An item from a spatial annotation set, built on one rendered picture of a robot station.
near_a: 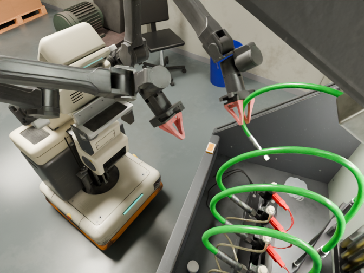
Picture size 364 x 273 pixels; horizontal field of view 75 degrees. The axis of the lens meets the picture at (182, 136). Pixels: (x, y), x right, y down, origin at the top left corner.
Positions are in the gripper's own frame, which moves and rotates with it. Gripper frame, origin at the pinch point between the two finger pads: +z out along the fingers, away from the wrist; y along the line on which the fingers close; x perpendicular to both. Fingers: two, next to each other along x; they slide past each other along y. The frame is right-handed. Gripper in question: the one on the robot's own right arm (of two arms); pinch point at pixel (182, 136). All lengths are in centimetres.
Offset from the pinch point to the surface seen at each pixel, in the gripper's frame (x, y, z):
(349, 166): 1.5, 37.1, 16.7
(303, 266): -7.6, 21.2, 38.6
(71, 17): 129, -229, -141
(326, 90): 14.6, 34.3, 5.6
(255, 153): -2.8, 23.1, 7.7
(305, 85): 15.2, 30.5, 3.3
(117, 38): 177, -240, -101
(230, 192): -11.3, 18.9, 11.0
